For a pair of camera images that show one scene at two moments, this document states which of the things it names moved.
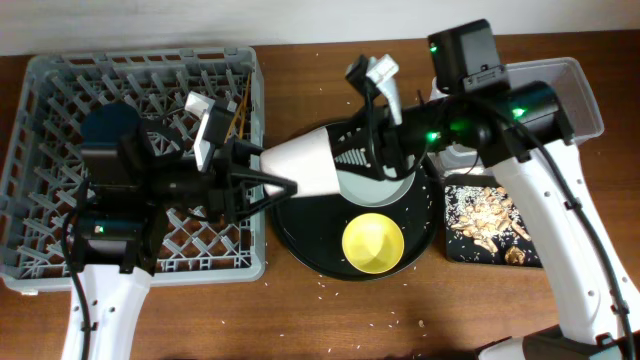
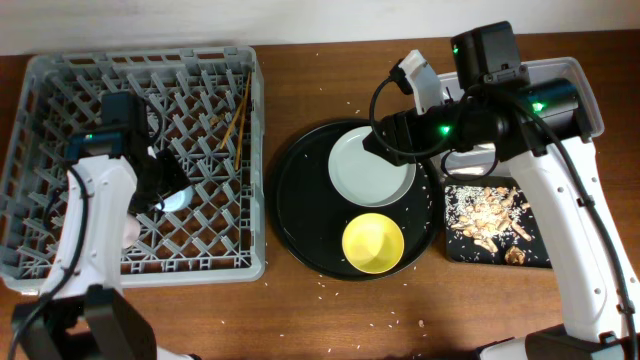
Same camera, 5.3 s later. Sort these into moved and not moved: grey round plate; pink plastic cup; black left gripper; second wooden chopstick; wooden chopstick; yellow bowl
Moved: pink plastic cup; black left gripper
Not moved: second wooden chopstick; yellow bowl; grey round plate; wooden chopstick
